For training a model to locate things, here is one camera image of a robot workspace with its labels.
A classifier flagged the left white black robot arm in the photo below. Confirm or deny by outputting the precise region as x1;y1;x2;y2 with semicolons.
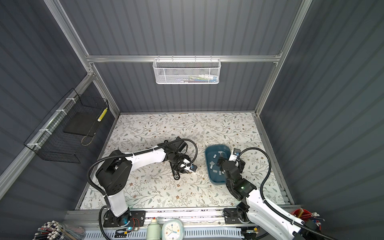
87;137;198;228

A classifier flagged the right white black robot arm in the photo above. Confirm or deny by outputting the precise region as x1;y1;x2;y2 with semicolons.
218;147;333;240

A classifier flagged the teal plastic tray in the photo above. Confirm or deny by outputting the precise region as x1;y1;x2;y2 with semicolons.
205;145;231;185

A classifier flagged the mint analog clock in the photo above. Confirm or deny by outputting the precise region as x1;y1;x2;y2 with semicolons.
161;219;185;240

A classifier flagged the pale green glue bottle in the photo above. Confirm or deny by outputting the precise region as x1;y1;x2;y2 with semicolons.
146;218;162;240

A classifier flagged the yellow marker in basket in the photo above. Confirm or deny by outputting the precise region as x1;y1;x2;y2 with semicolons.
97;107;108;122

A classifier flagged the red pencil cup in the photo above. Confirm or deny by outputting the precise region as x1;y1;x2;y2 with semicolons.
291;208;325;230

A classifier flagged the black notebook in basket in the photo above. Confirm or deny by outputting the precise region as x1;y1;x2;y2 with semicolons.
63;113;101;137

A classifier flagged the clear cup of pens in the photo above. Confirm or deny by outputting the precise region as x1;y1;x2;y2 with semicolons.
33;221;86;240

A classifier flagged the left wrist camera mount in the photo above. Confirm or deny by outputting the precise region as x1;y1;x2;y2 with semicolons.
181;159;198;174

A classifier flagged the white wire mesh basket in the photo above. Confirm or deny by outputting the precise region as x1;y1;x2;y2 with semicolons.
153;57;222;85

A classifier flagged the black wire basket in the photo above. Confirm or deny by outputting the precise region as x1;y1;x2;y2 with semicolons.
24;91;109;164

